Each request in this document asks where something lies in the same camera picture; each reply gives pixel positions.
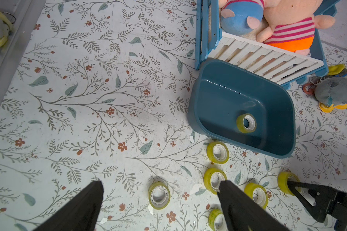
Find tape roll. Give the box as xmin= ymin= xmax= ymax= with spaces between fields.
xmin=147 ymin=182 xmax=171 ymax=210
xmin=236 ymin=113 xmax=257 ymax=133
xmin=203 ymin=168 xmax=227 ymax=194
xmin=244 ymin=183 xmax=269 ymax=209
xmin=208 ymin=209 xmax=227 ymax=231
xmin=278 ymin=172 xmax=300 ymax=196

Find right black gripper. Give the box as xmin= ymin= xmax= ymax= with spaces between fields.
xmin=287 ymin=180 xmax=347 ymax=231

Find grey plush keychain toy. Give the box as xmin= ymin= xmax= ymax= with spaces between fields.
xmin=302 ymin=64 xmax=347 ymax=113

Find plush doll blue shorts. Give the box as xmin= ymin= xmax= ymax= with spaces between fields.
xmin=218 ymin=0 xmax=265 ymax=36

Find tape roll nearest box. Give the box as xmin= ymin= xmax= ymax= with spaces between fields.
xmin=206 ymin=141 xmax=229 ymax=164

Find plush doll orange shorts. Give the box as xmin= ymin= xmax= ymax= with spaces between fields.
xmin=256 ymin=0 xmax=335 ymax=55

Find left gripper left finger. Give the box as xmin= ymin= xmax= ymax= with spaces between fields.
xmin=35 ymin=181 xmax=104 ymax=231

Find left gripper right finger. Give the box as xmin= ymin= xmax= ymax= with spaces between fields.
xmin=217 ymin=181 xmax=289 ymax=231

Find teal plastic storage box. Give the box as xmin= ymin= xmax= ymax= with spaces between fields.
xmin=188 ymin=60 xmax=296 ymax=158

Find white blue toy crib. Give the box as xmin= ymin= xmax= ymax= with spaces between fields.
xmin=195 ymin=1 xmax=329 ymax=89

